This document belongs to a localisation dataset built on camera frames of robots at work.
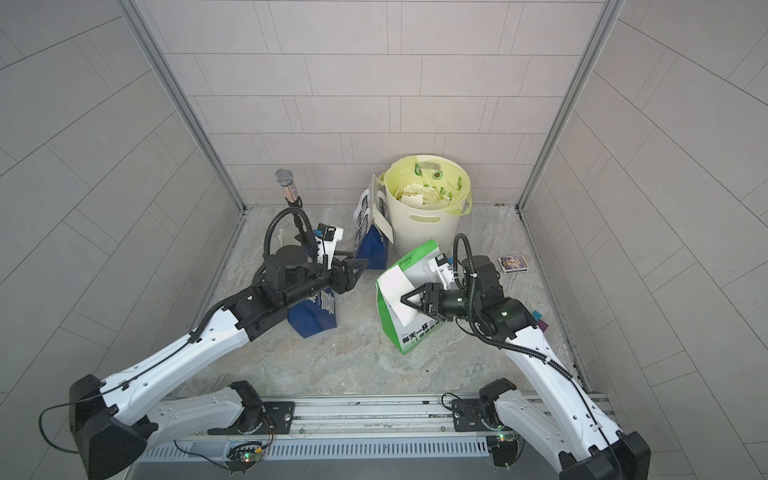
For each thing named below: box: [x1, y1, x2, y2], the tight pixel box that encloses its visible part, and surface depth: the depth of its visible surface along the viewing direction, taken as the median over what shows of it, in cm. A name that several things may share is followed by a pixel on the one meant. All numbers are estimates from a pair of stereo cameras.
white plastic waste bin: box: [385, 189, 460, 257], surface depth 84 cm
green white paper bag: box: [376, 241, 444, 355], surface depth 72 cm
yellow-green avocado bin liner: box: [378, 156, 472, 216], surface depth 96 cm
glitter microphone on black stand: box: [275, 168, 306, 234], surface depth 85 cm
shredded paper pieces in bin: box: [401, 182, 451, 206], surface depth 101 cm
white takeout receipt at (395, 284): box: [378, 264, 418, 327], surface depth 70 cm
